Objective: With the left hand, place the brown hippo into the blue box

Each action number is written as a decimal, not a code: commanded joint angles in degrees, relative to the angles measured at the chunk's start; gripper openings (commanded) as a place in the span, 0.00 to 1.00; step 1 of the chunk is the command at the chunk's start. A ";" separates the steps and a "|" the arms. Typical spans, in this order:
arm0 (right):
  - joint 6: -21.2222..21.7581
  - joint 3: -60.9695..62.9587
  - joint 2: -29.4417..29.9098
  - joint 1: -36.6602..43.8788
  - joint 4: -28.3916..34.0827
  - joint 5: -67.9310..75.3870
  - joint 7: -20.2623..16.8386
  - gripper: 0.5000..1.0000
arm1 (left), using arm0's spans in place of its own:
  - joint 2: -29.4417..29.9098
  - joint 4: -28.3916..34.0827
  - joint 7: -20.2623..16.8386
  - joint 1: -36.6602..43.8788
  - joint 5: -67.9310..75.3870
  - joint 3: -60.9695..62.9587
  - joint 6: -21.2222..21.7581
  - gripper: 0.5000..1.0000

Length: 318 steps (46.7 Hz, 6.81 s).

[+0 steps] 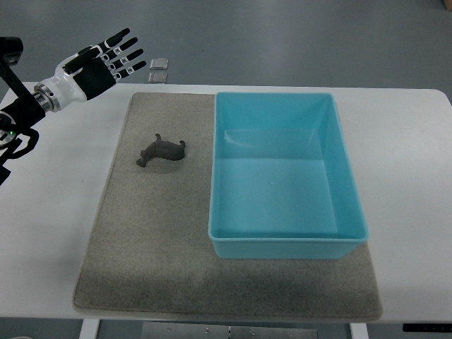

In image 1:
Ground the white right table leg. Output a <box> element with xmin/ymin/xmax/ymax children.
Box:
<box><xmin>350</xmin><ymin>323</ymin><xmax>369</xmax><ymax>339</ymax></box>

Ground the lower floor socket plate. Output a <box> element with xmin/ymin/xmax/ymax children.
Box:
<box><xmin>148</xmin><ymin>72</ymin><xmax>167</xmax><ymax>84</ymax></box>

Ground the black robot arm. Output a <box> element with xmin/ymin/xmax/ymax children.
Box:
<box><xmin>1</xmin><ymin>37</ymin><xmax>45</xmax><ymax>182</ymax></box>

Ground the black table control panel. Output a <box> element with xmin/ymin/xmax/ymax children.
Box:
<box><xmin>403</xmin><ymin>323</ymin><xmax>452</xmax><ymax>333</ymax></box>

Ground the brown hippo toy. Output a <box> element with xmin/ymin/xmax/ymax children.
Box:
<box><xmin>136</xmin><ymin>133</ymin><xmax>186</xmax><ymax>167</ymax></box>

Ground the white left table leg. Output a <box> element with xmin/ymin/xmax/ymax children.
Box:
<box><xmin>78</xmin><ymin>319</ymin><xmax>100</xmax><ymax>339</ymax></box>

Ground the metal table crossbar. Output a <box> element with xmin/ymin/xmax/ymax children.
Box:
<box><xmin>141</xmin><ymin>322</ymin><xmax>319</xmax><ymax>339</ymax></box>

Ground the white table leg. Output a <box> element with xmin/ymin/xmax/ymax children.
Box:
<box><xmin>350</xmin><ymin>323</ymin><xmax>369</xmax><ymax>339</ymax></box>
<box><xmin>78</xmin><ymin>319</ymin><xmax>100</xmax><ymax>339</ymax></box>

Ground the blue plastic box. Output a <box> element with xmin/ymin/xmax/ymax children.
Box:
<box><xmin>208</xmin><ymin>92</ymin><xmax>368</xmax><ymax>259</ymax></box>

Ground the grey felt mat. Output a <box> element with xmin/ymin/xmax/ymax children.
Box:
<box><xmin>73</xmin><ymin>93</ymin><xmax>382</xmax><ymax>322</ymax></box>

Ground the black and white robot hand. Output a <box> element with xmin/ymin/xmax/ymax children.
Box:
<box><xmin>33</xmin><ymin>28</ymin><xmax>146</xmax><ymax>112</ymax></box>

